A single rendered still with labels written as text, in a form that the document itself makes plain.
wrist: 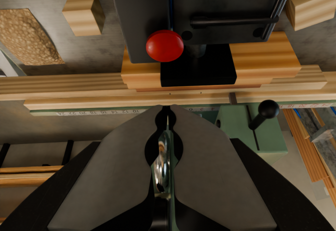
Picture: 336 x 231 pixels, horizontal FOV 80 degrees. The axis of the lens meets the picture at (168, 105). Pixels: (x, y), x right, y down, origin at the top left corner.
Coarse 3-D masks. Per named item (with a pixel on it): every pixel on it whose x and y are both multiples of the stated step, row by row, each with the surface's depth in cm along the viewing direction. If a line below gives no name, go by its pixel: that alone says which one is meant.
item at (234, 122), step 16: (224, 112) 26; (240, 112) 26; (256, 112) 26; (224, 128) 25; (240, 128) 25; (256, 128) 25; (272, 128) 25; (256, 144) 24; (272, 144) 24; (272, 160) 26
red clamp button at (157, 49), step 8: (160, 32) 15; (168, 32) 15; (152, 40) 15; (160, 40) 15; (168, 40) 15; (176, 40) 15; (152, 48) 16; (160, 48) 16; (168, 48) 16; (176, 48) 16; (152, 56) 16; (160, 56) 16; (168, 56) 16; (176, 56) 16
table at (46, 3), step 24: (0, 0) 25; (24, 0) 25; (48, 0) 25; (48, 24) 28; (288, 24) 28; (0, 48) 32; (72, 48) 32; (96, 48) 32; (120, 48) 32; (312, 48) 32; (24, 72) 36; (48, 72) 36; (72, 72) 36; (96, 72) 36
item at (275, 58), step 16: (272, 32) 29; (240, 48) 28; (256, 48) 28; (272, 48) 27; (288, 48) 27; (128, 64) 27; (144, 64) 27; (240, 64) 26; (256, 64) 26; (272, 64) 26; (288, 64) 26; (128, 80) 27; (144, 80) 27
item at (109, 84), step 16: (0, 80) 37; (16, 80) 36; (32, 80) 36; (48, 80) 36; (64, 80) 36; (80, 80) 36; (96, 80) 36; (112, 80) 35; (272, 80) 34; (288, 80) 34; (304, 80) 33; (320, 80) 33; (0, 96) 36; (16, 96) 36; (32, 96) 36; (48, 96) 36; (64, 96) 36; (80, 96) 36; (96, 96) 36
